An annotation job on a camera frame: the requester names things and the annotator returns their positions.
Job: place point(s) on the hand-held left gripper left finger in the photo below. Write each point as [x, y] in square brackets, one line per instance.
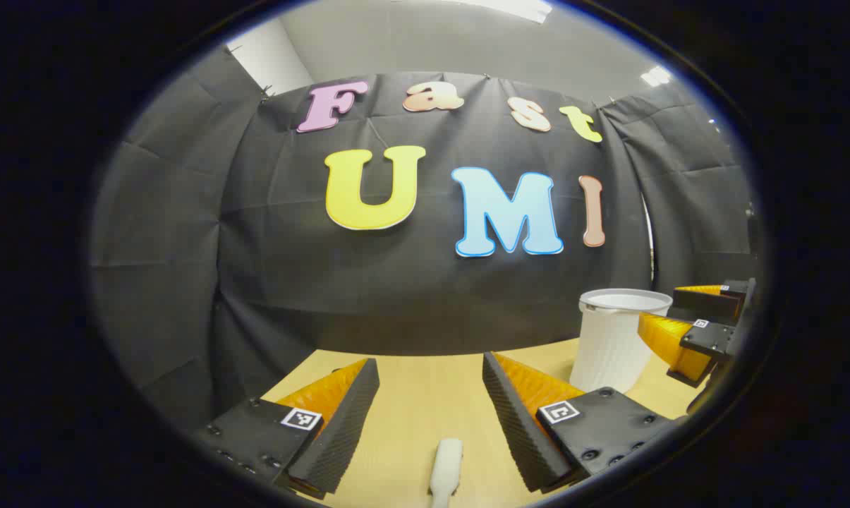
[340, 423]

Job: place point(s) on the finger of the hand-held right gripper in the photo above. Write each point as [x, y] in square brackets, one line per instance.
[710, 340]
[707, 305]

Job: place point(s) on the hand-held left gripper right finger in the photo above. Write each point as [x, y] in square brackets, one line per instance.
[520, 423]

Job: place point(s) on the white ribbed garbage bin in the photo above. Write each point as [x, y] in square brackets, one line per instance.
[608, 346]

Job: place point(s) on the wooden desktop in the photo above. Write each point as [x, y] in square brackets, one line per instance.
[424, 395]

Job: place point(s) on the black backdrop cloth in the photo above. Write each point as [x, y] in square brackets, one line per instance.
[290, 282]

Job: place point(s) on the ceiling light panel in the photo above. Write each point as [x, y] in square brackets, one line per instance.
[516, 8]
[655, 76]

